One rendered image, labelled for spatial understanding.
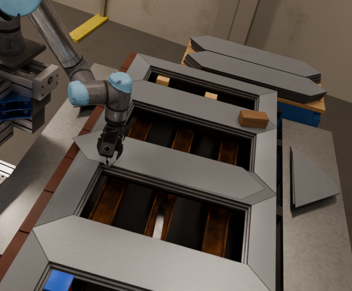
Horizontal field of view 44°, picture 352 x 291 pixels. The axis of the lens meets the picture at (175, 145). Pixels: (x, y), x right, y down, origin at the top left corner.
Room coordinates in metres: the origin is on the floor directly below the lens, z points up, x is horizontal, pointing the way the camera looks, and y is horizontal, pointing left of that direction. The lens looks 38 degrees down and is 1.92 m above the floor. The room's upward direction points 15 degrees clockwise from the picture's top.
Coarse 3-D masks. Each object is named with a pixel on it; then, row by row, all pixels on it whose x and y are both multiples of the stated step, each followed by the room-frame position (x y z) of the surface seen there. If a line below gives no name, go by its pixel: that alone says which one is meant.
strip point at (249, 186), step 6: (246, 174) 1.30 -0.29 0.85; (246, 180) 1.27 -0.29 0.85; (252, 180) 1.28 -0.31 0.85; (246, 186) 1.23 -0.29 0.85; (252, 186) 1.24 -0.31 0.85; (258, 186) 1.25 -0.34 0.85; (240, 192) 1.19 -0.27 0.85; (246, 192) 1.20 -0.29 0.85; (252, 192) 1.21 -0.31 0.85; (240, 198) 1.17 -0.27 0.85
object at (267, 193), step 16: (192, 80) 1.93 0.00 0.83; (240, 96) 1.91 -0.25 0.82; (256, 96) 1.92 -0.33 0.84; (128, 112) 1.52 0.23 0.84; (160, 112) 1.60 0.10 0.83; (176, 112) 1.60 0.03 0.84; (208, 128) 1.58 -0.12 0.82; (224, 128) 1.59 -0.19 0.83; (96, 176) 1.10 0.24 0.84; (128, 176) 1.15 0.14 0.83; (144, 176) 1.16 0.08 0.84; (256, 176) 1.31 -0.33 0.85; (176, 192) 1.14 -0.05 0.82; (192, 192) 1.15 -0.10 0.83; (208, 192) 1.15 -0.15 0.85; (272, 192) 1.24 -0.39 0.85; (80, 208) 0.95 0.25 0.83; (240, 208) 1.14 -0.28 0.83; (48, 272) 0.70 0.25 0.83; (64, 272) 0.71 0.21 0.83; (80, 272) 0.72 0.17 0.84; (112, 288) 0.70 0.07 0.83; (128, 288) 0.71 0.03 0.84
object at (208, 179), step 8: (208, 160) 1.33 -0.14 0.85; (200, 168) 1.27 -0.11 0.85; (208, 168) 1.28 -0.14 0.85; (216, 168) 1.29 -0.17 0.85; (200, 176) 1.23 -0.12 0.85; (208, 176) 1.24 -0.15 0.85; (216, 176) 1.25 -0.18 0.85; (200, 184) 1.18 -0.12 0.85; (208, 184) 1.19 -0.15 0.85; (216, 184) 1.20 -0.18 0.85; (216, 192) 1.16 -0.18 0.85
